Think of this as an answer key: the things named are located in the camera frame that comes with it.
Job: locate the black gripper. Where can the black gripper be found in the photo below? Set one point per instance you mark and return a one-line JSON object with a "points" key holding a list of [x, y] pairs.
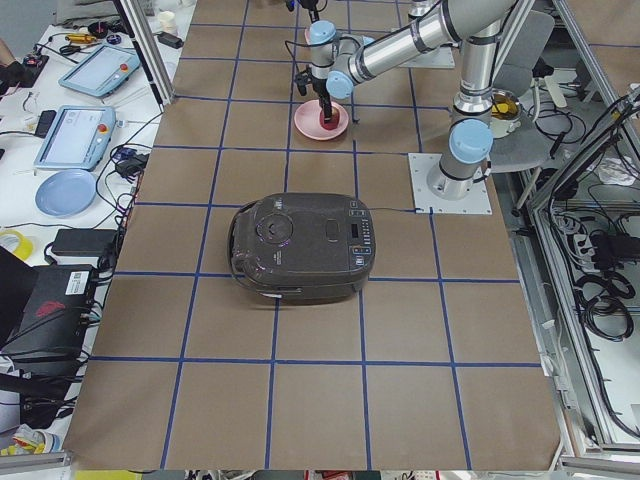
{"points": [[320, 85]]}

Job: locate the red apple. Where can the red apple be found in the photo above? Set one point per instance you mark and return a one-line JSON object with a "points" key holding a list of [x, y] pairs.
{"points": [[335, 123]]}

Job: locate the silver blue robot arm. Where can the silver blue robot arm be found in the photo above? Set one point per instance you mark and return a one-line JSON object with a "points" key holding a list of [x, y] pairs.
{"points": [[446, 43]]}

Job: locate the pink plate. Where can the pink plate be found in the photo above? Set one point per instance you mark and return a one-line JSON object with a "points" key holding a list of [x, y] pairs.
{"points": [[309, 121]]}

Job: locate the shiny steel bowl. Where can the shiny steel bowl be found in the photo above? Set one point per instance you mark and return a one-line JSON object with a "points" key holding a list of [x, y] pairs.
{"points": [[505, 114]]}

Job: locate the light blue plate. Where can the light blue plate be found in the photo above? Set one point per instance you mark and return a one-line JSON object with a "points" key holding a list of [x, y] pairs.
{"points": [[66, 193]]}

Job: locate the black rice cooker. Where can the black rice cooker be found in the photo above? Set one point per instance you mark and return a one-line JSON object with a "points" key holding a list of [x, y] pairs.
{"points": [[302, 246]]}

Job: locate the black power adapter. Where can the black power adapter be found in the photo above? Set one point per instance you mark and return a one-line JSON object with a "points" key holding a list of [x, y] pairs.
{"points": [[170, 40]]}

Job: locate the upper teach pendant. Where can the upper teach pendant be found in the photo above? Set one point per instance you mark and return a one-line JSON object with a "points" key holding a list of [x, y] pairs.
{"points": [[102, 72]]}

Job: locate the teach pendant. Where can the teach pendant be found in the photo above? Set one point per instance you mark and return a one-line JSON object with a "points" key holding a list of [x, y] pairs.
{"points": [[102, 72], [77, 138]]}

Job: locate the lower teach pendant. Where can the lower teach pendant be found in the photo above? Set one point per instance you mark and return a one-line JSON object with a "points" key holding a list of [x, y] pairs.
{"points": [[77, 138]]}

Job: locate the black power brick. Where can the black power brick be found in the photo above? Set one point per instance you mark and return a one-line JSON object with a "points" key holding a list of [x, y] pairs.
{"points": [[83, 242]]}

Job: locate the yellow tape roll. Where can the yellow tape roll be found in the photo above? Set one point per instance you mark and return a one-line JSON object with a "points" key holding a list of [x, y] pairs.
{"points": [[16, 243]]}

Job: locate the black computer box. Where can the black computer box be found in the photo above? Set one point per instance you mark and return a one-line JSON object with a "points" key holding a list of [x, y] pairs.
{"points": [[54, 321]]}

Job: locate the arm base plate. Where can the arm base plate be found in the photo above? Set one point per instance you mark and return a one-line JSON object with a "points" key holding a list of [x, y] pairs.
{"points": [[435, 193], [439, 58]]}

